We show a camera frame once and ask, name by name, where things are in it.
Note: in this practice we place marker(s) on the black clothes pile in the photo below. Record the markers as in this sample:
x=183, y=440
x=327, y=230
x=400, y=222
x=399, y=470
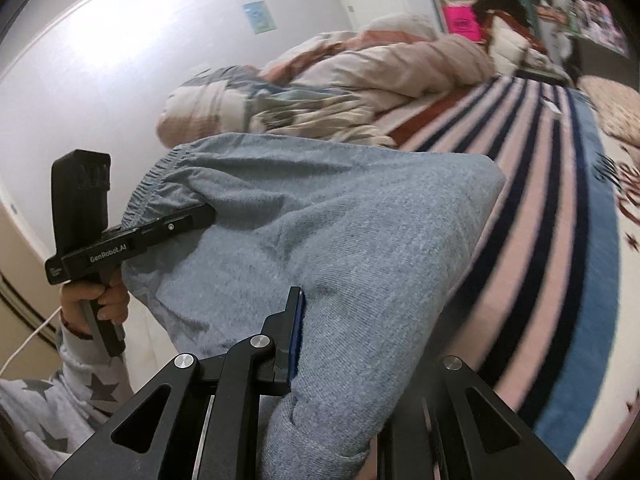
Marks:
x=502, y=5

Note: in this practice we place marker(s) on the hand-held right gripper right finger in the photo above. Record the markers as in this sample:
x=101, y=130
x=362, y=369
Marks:
x=470, y=400

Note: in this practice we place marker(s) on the dark bookshelf with desk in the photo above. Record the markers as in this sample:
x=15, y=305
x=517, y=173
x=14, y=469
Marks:
x=595, y=50

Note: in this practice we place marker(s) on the grey-blue pants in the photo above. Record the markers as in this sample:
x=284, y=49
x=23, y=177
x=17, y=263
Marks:
x=350, y=240

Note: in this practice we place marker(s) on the light blue wall poster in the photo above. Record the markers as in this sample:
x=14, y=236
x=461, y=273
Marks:
x=260, y=17

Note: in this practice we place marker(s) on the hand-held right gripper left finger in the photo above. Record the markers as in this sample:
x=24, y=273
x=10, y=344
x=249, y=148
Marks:
x=298, y=330

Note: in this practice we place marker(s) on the white puffer jacket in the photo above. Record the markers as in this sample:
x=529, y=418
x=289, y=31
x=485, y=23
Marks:
x=507, y=47

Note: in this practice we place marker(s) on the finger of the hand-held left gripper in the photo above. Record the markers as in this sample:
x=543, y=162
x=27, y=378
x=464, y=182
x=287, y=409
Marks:
x=185, y=221

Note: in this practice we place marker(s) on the dark bench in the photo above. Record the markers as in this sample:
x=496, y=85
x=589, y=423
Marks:
x=547, y=74

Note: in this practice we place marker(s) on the floral pillow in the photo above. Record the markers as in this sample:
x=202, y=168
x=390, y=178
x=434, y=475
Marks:
x=617, y=107

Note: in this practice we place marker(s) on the striped printed blanket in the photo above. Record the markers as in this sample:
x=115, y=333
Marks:
x=540, y=210

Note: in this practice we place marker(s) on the person's left forearm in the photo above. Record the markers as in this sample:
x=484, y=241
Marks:
x=75, y=390

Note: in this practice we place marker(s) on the pink shopping bag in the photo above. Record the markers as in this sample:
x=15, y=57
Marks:
x=462, y=21

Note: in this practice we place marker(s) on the crumpled patchwork duvet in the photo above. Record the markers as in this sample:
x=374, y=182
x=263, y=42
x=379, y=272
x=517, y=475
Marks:
x=375, y=70

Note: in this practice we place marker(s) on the person's left hand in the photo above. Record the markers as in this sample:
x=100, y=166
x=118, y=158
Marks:
x=92, y=302

